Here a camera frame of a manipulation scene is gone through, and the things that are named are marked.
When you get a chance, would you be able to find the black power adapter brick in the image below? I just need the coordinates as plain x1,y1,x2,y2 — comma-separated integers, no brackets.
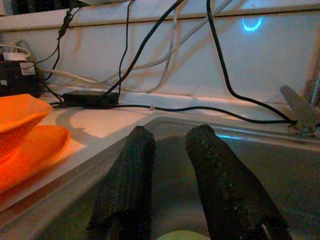
62,90,120,110

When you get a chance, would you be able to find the thick black adapter cable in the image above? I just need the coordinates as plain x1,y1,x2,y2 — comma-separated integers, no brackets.
104,0,186,98

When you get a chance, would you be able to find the pale green dish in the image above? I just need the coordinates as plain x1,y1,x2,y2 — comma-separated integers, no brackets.
156,229,208,240

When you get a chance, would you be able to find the black cable along backsplash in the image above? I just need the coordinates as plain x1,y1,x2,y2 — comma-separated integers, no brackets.
116,104,292,125

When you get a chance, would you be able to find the black cable with knot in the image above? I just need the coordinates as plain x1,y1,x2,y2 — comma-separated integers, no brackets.
41,6,82,81

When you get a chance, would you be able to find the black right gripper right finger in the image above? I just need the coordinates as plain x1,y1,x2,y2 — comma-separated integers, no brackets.
184,124,294,240

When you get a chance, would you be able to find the white cable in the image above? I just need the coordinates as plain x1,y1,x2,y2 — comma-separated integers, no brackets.
37,0,235,85

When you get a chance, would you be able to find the thin black cable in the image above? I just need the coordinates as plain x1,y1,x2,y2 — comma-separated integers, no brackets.
117,0,133,95

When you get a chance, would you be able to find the black box with labels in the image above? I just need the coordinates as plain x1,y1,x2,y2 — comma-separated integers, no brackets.
0,59,42,98

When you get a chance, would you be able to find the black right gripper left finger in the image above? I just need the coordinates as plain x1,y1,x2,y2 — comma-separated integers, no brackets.
86,125,157,240

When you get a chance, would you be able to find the thick black hanging cable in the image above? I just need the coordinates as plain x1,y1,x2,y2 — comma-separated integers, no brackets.
206,0,297,125

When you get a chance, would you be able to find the orange plate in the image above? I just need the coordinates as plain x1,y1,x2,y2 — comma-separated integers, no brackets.
0,124,72,195

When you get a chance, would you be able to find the steel gooseneck faucet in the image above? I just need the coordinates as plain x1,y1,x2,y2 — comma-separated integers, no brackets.
279,56,320,137

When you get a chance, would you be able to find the orange bowl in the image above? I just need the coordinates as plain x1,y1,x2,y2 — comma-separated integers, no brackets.
0,93,54,163

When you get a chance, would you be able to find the steel kitchen sink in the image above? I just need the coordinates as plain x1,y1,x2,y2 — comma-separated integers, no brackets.
0,116,320,240

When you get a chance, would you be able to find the white plug adapter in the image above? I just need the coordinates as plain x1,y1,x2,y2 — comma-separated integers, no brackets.
2,51,28,62

